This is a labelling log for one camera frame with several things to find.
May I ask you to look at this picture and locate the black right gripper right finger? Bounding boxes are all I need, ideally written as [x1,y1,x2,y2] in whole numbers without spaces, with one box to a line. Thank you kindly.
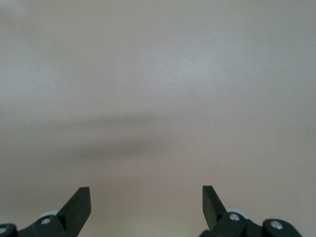
[202,185,263,237]

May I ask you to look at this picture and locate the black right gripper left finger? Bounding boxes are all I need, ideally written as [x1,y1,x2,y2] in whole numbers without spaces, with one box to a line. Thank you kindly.
[16,187,92,237]

